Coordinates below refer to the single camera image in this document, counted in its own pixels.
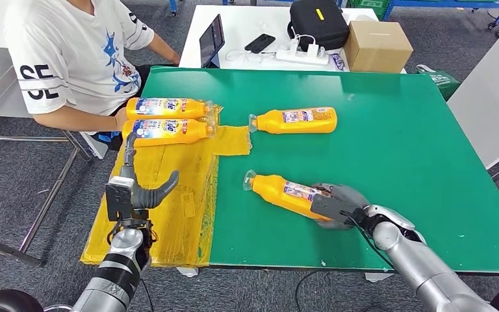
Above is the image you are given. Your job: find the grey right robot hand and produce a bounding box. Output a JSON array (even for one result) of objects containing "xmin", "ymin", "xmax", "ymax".
[{"xmin": 311, "ymin": 183, "xmax": 371, "ymax": 231}]

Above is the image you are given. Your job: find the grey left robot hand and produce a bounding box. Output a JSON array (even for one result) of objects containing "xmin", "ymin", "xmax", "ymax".
[{"xmin": 118, "ymin": 132, "xmax": 180, "ymax": 211}]

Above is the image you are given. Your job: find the orange detergent bottle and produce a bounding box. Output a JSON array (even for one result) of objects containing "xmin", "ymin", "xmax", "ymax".
[
  {"xmin": 248, "ymin": 107, "xmax": 339, "ymax": 135},
  {"xmin": 242, "ymin": 170, "xmax": 334, "ymax": 222},
  {"xmin": 122, "ymin": 118, "xmax": 217, "ymax": 148},
  {"xmin": 125, "ymin": 97, "xmax": 215, "ymax": 120}
]

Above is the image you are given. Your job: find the yellow taped cardboard mat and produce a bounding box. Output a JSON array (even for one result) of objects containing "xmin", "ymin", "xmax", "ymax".
[{"xmin": 81, "ymin": 105, "xmax": 253, "ymax": 268}]

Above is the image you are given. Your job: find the green shopping bag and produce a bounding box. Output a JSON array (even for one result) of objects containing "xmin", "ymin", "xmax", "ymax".
[{"xmin": 416, "ymin": 64, "xmax": 462, "ymax": 102}]

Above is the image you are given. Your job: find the white power strip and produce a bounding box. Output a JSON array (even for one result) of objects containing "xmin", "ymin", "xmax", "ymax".
[{"xmin": 275, "ymin": 46, "xmax": 330, "ymax": 66}]

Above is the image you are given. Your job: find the brown cardboard box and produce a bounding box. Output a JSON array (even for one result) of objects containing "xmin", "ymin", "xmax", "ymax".
[{"xmin": 343, "ymin": 20, "xmax": 414, "ymax": 74}]

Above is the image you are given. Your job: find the person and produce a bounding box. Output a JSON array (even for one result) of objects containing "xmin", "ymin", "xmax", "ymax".
[{"xmin": 4, "ymin": 0, "xmax": 181, "ymax": 151}]

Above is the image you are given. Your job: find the black tablet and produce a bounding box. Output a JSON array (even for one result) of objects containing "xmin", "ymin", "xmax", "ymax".
[{"xmin": 199, "ymin": 14, "xmax": 226, "ymax": 69}]

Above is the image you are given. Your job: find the pale grey table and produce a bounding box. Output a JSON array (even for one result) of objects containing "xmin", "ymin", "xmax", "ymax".
[{"xmin": 446, "ymin": 19, "xmax": 499, "ymax": 170}]

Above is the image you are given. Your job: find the black zippered bag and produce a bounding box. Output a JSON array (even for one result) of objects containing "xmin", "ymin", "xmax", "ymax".
[{"xmin": 287, "ymin": 0, "xmax": 351, "ymax": 51}]

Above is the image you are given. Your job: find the black smartphone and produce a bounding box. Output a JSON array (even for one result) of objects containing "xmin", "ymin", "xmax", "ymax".
[{"xmin": 244, "ymin": 33, "xmax": 276, "ymax": 55}]

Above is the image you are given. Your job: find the white table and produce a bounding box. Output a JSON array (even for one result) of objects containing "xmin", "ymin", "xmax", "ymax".
[{"xmin": 178, "ymin": 4, "xmax": 407, "ymax": 75}]

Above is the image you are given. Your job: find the blue metal rack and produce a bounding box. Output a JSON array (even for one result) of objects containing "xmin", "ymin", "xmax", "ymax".
[{"xmin": 380, "ymin": 0, "xmax": 499, "ymax": 22}]

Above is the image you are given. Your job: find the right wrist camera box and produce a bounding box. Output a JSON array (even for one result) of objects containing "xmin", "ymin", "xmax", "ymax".
[{"xmin": 309, "ymin": 194, "xmax": 350, "ymax": 225}]

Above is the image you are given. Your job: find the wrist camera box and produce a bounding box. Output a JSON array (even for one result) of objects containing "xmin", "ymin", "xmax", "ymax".
[
  {"xmin": 105, "ymin": 176, "xmax": 136, "ymax": 222},
  {"xmin": 309, "ymin": 194, "xmax": 350, "ymax": 225}
]

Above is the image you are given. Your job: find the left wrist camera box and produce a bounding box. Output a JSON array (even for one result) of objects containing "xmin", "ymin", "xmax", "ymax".
[{"xmin": 105, "ymin": 176, "xmax": 136, "ymax": 222}]

